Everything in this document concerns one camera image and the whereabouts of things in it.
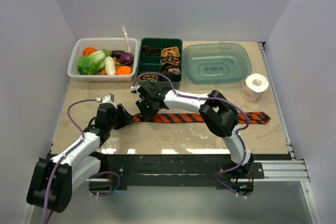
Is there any white radish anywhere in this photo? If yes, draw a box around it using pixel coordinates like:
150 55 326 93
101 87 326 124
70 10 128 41
104 57 116 76

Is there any purple onion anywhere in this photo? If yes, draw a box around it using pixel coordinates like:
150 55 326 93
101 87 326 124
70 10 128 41
119 52 133 66

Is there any dark eggplant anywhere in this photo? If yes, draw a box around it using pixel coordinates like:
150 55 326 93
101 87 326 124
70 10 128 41
111 50 125 59

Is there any green compartment box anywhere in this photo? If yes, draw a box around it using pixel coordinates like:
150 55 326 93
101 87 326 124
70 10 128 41
136 38 183 89

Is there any brown swirl rolled tie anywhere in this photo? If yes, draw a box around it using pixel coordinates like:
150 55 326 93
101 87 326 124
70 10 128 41
139 74 159 82

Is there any black orange rolled tie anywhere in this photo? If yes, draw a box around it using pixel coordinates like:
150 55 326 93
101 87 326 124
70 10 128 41
141 45 161 56

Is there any teal plastic tub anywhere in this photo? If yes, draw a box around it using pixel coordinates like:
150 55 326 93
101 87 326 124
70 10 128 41
182 42 251 84

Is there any green lettuce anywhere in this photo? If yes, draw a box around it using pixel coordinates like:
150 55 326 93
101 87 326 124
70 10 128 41
77 49 112 75

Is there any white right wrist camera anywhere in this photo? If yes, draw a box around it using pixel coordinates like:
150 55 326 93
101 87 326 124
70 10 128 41
130 85 140 94

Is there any dark patterned rolled tie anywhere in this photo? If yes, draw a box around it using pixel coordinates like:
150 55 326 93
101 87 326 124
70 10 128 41
161 57 181 66

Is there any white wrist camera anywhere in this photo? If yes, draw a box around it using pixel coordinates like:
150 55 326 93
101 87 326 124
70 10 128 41
101 93 115 106
130 85 140 94

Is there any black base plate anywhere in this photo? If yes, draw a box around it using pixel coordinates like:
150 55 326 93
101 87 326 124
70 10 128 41
76 152 265 192

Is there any orange pumpkin toy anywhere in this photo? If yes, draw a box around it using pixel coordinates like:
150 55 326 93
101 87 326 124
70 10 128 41
82 47 97 56

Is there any white plastic basket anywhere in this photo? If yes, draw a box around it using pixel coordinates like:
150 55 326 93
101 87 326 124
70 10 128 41
67 37 139 82

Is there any tan rolled tie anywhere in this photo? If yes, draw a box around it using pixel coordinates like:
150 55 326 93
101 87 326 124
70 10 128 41
161 46 181 58

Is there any white scallion stalk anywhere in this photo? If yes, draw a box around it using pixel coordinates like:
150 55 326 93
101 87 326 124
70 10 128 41
121 25 132 53

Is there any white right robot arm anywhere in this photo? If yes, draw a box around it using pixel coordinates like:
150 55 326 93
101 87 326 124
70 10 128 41
131 81 255 178

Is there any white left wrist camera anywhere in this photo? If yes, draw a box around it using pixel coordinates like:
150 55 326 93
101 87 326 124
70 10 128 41
101 93 115 106

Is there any orange carrot slice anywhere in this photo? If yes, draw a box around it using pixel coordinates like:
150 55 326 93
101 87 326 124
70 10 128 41
116 66 132 75

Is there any white toilet paper roll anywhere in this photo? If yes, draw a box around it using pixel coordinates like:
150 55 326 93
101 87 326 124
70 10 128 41
241 73 269 102

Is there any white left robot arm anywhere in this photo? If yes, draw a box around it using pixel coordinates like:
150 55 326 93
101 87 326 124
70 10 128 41
26 102 134 213

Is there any aluminium frame rail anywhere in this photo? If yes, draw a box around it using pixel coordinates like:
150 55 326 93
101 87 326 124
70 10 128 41
258 42 321 223

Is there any orange navy striped tie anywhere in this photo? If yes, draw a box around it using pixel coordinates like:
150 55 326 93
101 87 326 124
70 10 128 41
133 112 271 125

